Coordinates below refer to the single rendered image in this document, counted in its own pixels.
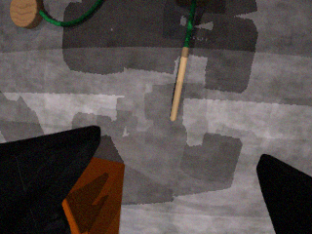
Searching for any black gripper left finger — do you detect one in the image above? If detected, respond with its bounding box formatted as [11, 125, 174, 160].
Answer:
[0, 125, 101, 234]

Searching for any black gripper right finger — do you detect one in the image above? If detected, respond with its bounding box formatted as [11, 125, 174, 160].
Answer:
[256, 153, 312, 234]

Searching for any green string with wooden stick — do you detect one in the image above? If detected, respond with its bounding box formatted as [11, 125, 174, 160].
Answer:
[39, 0, 196, 121]

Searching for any round wooden button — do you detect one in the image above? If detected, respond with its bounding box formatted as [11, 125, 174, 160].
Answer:
[9, 0, 44, 28]

